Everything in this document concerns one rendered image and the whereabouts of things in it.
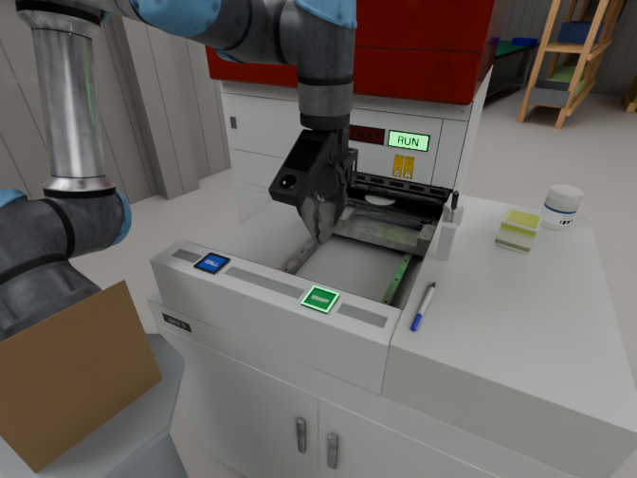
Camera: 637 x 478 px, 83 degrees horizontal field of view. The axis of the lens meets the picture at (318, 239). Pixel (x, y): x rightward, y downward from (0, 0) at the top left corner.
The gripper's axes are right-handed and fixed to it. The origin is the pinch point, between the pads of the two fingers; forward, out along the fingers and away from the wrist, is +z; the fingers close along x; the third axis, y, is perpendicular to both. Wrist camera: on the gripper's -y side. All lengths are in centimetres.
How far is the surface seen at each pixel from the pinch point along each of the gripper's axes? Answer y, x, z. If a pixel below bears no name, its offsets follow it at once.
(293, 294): 0.4, 5.7, 15.1
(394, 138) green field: 58, 3, 1
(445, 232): 23.4, -18.0, 7.2
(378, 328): -1.1, -12.3, 14.7
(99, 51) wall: 139, 235, -3
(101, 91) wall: 133, 237, 22
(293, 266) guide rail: 20.1, 17.2, 25.6
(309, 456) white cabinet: -4, 1, 65
